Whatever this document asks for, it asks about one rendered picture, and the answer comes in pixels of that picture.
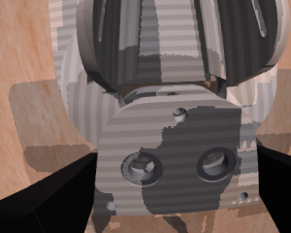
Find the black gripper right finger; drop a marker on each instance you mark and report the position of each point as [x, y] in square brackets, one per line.
[275, 186]

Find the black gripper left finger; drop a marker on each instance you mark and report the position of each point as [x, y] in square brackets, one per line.
[60, 203]

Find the grey metal housing plate with two holes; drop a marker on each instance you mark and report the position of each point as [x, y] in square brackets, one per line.
[178, 143]

